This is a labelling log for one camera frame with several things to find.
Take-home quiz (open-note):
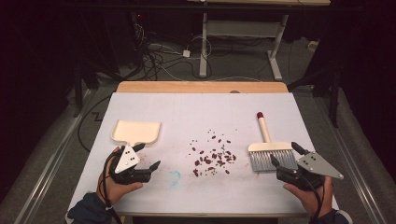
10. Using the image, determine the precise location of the white floor cable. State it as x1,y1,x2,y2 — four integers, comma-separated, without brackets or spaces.
157,63,262,82

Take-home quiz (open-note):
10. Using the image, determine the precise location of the wooden table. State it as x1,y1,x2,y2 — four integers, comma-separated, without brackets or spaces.
116,80,309,218

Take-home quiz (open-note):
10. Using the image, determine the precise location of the person's right hand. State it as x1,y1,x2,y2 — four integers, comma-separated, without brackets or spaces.
283,175,334,217

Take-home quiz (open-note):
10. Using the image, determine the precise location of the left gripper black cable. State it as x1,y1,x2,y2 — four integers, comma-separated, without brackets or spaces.
100,152,124,224

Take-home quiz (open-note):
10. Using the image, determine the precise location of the person's left hand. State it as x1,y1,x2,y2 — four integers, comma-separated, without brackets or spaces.
96,147,144,205

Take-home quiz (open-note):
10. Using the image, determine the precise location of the white-legged desk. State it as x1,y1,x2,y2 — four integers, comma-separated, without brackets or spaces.
186,0,332,81

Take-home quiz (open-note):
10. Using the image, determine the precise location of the metal floor rail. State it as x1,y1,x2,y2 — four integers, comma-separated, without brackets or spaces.
13,88,94,224
314,96,387,224

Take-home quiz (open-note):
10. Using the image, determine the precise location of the cream brush with red tip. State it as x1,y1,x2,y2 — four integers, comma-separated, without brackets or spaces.
247,111,298,173

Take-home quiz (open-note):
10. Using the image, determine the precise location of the black floor cable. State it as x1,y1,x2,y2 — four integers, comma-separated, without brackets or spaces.
77,94,112,153

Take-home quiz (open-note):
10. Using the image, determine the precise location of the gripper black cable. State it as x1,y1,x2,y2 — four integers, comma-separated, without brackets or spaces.
100,152,124,224
292,172,326,224

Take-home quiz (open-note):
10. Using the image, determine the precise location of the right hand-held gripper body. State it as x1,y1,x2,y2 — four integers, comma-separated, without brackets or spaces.
275,151,345,191

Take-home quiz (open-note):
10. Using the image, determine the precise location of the cream plastic dustpan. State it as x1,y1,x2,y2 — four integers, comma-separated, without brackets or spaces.
110,119,163,153

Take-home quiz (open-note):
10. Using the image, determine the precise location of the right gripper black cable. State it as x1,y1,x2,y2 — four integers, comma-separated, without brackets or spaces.
292,172,326,224

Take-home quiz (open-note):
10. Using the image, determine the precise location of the white table mat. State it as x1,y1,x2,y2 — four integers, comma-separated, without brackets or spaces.
67,91,341,216

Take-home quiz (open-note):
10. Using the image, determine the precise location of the scatter of red beans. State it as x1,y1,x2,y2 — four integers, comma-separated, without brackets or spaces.
190,129,238,178

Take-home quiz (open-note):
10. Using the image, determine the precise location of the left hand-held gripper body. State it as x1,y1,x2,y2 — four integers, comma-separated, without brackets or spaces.
108,144,153,186

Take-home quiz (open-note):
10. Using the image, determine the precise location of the tangle of black floor cables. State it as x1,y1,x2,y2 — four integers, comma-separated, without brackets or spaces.
134,21,216,82

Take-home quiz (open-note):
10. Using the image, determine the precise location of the black metal stand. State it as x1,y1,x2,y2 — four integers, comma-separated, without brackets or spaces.
288,62,342,129

